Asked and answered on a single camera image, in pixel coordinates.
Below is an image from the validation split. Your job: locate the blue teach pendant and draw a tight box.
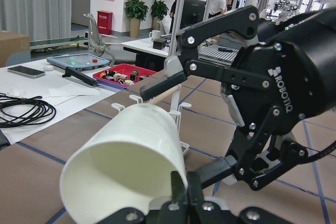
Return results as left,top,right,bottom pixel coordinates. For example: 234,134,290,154
46,53,110,71

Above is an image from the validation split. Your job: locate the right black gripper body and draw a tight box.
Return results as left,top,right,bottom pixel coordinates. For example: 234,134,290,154
223,23,323,135

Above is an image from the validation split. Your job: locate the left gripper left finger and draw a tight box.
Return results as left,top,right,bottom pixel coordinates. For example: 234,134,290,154
112,171,187,223

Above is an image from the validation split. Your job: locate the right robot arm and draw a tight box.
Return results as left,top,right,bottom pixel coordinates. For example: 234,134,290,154
140,6,335,190

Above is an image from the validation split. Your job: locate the white wire cup rack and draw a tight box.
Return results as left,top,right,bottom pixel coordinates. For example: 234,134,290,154
111,84,192,156

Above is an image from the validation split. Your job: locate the red parts tray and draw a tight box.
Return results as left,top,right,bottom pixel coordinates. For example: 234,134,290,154
92,63,156,89

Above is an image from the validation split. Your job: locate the black smartphone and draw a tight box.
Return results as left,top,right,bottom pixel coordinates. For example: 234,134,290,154
7,66,45,79

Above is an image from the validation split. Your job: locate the white ikea cup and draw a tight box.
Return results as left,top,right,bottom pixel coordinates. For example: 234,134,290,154
60,103,187,223

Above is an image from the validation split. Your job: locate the aluminium frame post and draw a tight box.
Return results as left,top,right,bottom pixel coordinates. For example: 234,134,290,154
167,0,184,60

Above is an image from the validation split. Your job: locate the coiled black cable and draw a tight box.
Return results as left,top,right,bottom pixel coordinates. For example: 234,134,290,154
0,93,57,129

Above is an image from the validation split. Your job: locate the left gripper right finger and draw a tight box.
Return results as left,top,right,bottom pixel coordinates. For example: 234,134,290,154
186,171,274,224

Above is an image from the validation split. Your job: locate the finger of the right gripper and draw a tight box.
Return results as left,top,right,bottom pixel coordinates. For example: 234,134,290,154
140,6,276,102
196,107,308,190

